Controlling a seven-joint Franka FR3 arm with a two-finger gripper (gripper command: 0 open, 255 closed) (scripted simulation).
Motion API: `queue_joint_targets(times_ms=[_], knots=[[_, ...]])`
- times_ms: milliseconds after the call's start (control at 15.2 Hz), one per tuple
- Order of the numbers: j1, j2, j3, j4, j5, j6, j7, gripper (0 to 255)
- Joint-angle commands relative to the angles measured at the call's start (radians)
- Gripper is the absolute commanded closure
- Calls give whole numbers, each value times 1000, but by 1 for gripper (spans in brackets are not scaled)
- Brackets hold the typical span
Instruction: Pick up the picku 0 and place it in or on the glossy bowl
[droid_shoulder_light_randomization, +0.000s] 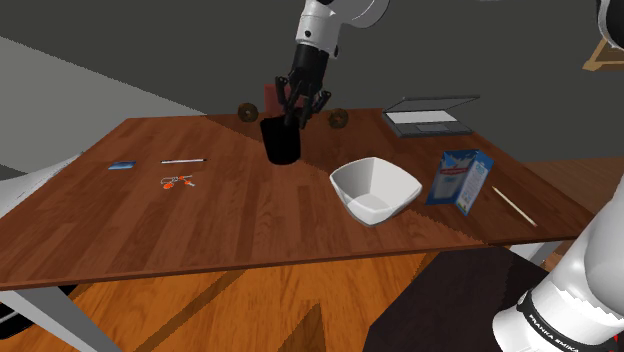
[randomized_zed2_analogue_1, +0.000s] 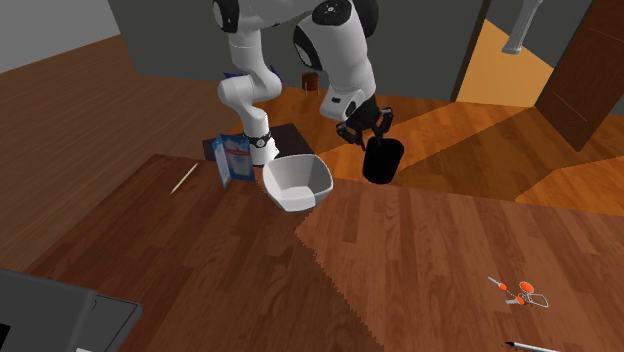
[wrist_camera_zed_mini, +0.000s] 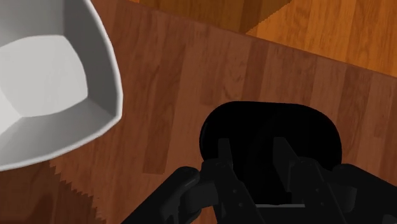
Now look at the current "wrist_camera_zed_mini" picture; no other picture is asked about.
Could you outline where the white angular bowl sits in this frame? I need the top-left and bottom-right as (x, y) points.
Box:
(0, 0), (124, 172)

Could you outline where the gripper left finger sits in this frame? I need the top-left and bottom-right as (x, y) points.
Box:
(121, 137), (265, 224)

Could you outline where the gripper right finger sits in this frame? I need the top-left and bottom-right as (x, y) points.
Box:
(272, 136), (397, 224)

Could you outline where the black rounded object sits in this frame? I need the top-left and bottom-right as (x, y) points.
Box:
(199, 101), (343, 206)

